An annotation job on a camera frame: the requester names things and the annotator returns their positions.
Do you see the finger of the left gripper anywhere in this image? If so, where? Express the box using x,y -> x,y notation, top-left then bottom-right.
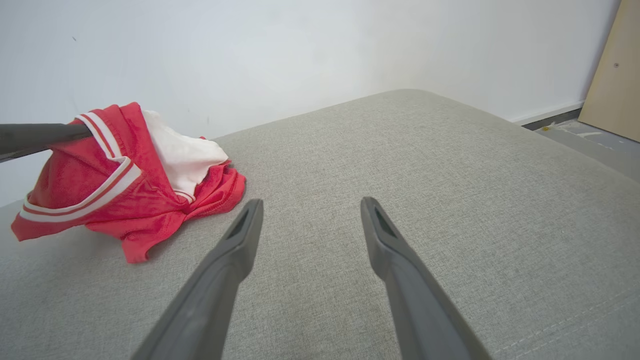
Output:
0,123 -> 93,163

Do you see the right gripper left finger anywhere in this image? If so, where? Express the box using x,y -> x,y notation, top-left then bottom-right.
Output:
131,199 -> 264,360

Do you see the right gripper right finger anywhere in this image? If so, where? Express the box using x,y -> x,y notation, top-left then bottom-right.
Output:
361,196 -> 493,360

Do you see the red jersey with striped trim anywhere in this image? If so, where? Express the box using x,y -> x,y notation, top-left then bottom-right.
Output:
11,102 -> 247,264

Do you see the brown cardboard sheet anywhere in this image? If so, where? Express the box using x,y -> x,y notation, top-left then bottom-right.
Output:
579,0 -> 640,143

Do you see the wall baseboard strip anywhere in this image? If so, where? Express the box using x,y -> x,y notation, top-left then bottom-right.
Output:
512,100 -> 586,132

